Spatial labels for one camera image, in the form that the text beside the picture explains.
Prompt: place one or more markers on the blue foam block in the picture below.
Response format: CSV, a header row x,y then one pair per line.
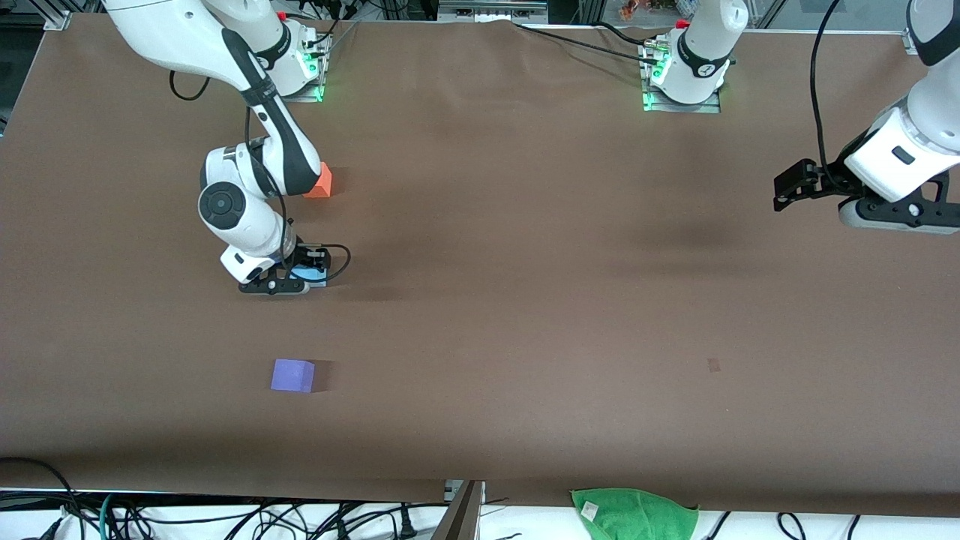
x,y
309,275

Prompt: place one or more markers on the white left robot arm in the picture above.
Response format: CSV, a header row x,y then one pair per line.
x,y
705,45

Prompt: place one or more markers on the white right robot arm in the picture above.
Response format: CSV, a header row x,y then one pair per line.
x,y
172,37

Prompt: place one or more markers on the orange foam block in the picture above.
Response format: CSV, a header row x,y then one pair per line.
x,y
323,184

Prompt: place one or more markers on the purple foam block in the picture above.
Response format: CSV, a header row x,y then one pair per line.
x,y
291,375

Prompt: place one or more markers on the brown table cover sheet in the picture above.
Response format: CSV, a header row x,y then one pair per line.
x,y
525,300

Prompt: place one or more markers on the green cloth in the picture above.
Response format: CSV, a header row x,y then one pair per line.
x,y
637,517

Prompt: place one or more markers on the aluminium corner bracket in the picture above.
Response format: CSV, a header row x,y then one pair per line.
x,y
909,39
57,19

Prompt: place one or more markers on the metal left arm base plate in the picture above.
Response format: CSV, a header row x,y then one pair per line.
x,y
686,108

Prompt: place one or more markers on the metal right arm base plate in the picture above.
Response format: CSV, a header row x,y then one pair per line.
x,y
311,94

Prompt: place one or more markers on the aluminium frame post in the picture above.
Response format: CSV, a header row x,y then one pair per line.
x,y
461,517

